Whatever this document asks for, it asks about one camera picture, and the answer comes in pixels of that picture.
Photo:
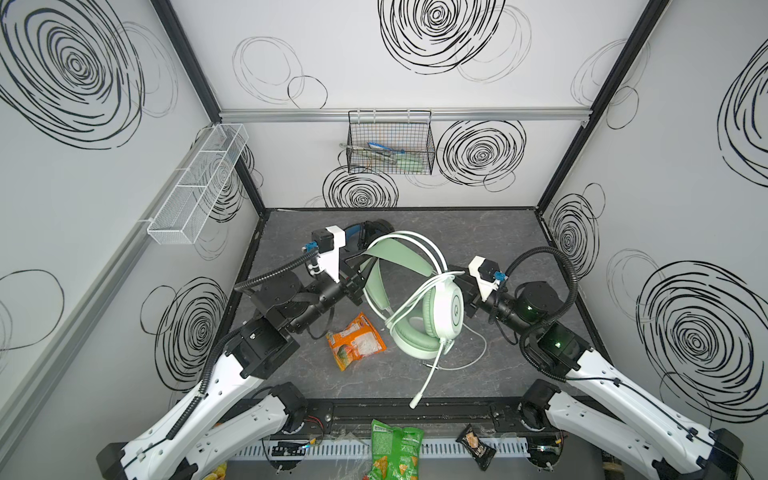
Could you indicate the orange snack packet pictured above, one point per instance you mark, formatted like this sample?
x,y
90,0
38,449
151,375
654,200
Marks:
x,y
360,339

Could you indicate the blue item in basket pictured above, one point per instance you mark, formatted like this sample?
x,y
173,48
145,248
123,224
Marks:
x,y
384,150

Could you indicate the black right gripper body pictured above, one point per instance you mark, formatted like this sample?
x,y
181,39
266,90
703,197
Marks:
x,y
471,294

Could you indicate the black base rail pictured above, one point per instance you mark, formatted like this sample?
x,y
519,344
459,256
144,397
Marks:
x,y
491,416

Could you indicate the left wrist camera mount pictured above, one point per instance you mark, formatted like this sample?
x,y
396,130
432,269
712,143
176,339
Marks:
x,y
328,242

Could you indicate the green chips bag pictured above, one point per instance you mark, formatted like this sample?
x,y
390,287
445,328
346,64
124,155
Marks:
x,y
395,452

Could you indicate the mint green headphones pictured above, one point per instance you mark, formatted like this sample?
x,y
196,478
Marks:
x,y
430,320

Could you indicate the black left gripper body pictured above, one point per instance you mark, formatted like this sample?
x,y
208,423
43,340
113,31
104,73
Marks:
x,y
351,274

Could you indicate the small dark snack packet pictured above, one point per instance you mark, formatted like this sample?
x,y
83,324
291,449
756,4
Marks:
x,y
481,452

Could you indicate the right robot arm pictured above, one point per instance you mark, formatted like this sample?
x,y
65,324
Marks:
x,y
582,393

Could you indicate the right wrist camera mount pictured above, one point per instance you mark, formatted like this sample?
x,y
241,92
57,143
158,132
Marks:
x,y
487,274

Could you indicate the black wire basket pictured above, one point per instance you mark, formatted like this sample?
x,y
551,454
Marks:
x,y
409,130

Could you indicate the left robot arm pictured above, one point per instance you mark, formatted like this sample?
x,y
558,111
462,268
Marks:
x,y
196,436

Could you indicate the black gaming headphones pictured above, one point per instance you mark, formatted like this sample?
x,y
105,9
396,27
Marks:
x,y
361,235

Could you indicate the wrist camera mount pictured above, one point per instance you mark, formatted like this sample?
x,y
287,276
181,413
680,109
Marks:
x,y
487,274
328,242

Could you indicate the Fox's fruits candy bag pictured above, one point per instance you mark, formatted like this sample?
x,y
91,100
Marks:
x,y
218,473

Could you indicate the white slotted cable duct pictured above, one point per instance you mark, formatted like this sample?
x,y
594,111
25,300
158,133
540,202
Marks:
x,y
436,448

